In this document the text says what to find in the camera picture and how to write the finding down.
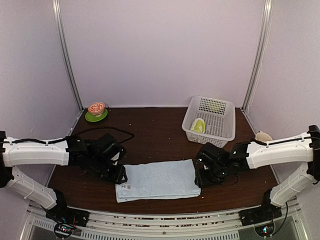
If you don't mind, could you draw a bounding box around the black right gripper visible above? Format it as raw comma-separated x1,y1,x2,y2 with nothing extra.
195,165,229,188

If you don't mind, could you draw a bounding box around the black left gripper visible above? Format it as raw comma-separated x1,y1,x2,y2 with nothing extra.
88,156,128,185

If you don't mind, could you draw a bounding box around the light blue towel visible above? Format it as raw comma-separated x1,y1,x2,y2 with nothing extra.
115,159,201,203

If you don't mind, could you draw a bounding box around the green patterned towel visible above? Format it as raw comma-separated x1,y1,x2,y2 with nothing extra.
190,118,206,134

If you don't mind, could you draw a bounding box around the white plastic basket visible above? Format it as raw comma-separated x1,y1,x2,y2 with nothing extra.
181,95,236,148

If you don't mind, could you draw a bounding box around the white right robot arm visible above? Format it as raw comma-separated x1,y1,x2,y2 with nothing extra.
195,125,320,221

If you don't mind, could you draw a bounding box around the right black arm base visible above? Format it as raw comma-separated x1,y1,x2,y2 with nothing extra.
239,188,282,226

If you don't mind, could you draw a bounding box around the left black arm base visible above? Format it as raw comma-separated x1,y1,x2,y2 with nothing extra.
44,190,90,227

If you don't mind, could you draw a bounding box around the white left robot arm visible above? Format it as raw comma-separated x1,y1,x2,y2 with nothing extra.
0,131,128,222

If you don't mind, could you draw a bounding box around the beige patterned mug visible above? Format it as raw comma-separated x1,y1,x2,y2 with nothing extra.
254,131,273,142

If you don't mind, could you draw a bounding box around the green plate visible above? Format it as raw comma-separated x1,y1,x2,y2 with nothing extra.
85,109,108,123

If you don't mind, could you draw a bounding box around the red patterned bowl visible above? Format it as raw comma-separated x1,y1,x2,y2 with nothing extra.
88,102,106,117

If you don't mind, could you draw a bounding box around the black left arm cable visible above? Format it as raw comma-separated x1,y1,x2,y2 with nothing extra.
4,126,135,146

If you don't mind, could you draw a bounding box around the aluminium front rail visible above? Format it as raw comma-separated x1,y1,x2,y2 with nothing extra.
21,197,310,240

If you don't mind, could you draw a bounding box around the right aluminium frame post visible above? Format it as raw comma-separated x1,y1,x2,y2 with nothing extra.
242,0,273,114

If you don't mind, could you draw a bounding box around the aluminium frame post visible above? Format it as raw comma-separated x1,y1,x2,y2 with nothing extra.
242,0,273,114
52,0,84,111

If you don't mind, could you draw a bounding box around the left aluminium frame post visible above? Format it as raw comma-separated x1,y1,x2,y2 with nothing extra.
52,0,84,111

